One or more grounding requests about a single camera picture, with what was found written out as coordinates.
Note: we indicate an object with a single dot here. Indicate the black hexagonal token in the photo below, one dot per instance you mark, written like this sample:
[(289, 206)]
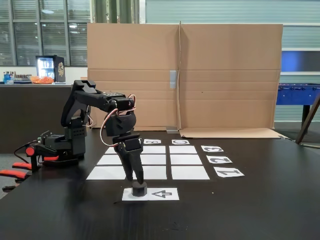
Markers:
[(139, 190)]

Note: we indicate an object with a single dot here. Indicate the white paper grid square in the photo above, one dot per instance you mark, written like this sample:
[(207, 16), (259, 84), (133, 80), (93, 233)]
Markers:
[(190, 172), (110, 150), (153, 159), (183, 149), (108, 160), (155, 172), (153, 149), (105, 173), (186, 159)]

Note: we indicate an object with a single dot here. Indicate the paper sheet with letter B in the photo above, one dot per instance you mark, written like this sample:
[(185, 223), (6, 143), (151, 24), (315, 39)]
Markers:
[(152, 141)]

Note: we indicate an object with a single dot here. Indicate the grey tape piece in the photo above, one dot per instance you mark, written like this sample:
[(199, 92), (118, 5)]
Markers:
[(172, 130)]

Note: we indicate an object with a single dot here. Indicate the white paper sheet with arrow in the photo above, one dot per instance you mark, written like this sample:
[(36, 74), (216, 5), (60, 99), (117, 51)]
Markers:
[(170, 197)]

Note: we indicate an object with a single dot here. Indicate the paper sheet with letter C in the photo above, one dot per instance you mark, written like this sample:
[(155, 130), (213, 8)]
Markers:
[(180, 142)]

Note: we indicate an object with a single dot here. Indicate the paper sheet with number 3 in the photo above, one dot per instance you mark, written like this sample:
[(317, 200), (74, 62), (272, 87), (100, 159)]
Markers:
[(212, 148)]

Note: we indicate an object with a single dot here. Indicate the grey tape strip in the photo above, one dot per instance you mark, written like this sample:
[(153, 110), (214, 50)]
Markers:
[(173, 79)]

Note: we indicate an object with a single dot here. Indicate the paper sheet with number 2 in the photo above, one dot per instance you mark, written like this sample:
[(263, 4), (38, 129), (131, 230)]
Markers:
[(219, 159)]

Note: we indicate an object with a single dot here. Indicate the paper sheet with number 1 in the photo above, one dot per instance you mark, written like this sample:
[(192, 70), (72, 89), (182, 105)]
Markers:
[(228, 172)]

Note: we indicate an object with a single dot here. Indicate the black clamp with orange knob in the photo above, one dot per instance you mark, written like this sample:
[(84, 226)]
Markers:
[(35, 152)]

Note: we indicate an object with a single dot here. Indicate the black mini fridge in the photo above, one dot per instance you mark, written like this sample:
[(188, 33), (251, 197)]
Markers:
[(58, 68)]

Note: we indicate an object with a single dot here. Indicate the orange snack bag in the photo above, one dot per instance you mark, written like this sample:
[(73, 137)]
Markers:
[(42, 80)]

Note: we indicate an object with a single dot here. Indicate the dark counter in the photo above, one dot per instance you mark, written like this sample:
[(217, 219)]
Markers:
[(22, 112)]

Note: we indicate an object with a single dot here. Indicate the brown cardboard panel with flap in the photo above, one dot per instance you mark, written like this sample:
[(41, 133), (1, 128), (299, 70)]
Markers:
[(230, 75)]

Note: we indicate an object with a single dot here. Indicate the blue foosball table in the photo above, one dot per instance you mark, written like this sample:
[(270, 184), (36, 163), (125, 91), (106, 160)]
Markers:
[(295, 95)]

